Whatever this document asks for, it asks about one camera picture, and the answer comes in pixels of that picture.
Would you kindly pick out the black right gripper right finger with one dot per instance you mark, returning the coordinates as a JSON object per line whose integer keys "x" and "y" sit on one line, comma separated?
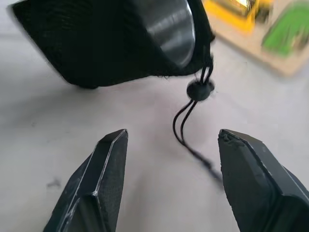
{"x": 256, "y": 188}

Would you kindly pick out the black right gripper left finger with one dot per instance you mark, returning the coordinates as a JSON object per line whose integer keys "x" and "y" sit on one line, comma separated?
{"x": 96, "y": 188}

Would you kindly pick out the metal cup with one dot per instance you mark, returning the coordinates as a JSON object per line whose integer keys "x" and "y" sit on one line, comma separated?
{"x": 172, "y": 36}

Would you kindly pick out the wooden board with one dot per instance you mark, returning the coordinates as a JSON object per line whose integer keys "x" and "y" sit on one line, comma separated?
{"x": 277, "y": 58}

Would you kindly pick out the green box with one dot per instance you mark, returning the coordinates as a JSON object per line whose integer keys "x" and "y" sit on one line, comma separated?
{"x": 287, "y": 32}

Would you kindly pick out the yellow box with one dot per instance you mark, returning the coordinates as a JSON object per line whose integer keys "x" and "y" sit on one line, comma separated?
{"x": 237, "y": 13}

